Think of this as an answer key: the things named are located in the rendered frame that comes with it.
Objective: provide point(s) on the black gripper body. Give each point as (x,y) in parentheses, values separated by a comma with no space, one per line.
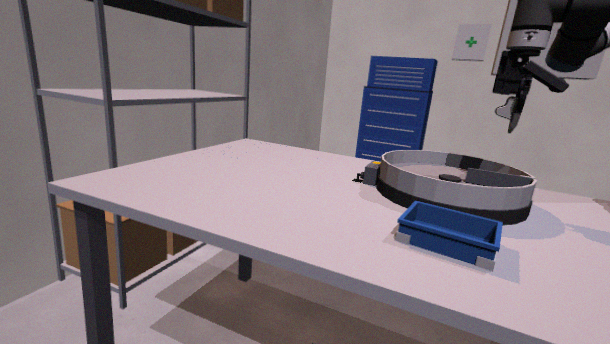
(513,71)

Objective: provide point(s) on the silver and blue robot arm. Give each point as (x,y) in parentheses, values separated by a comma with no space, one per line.
(585,32)

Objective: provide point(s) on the blue open crate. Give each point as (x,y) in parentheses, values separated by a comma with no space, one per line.
(468,238)

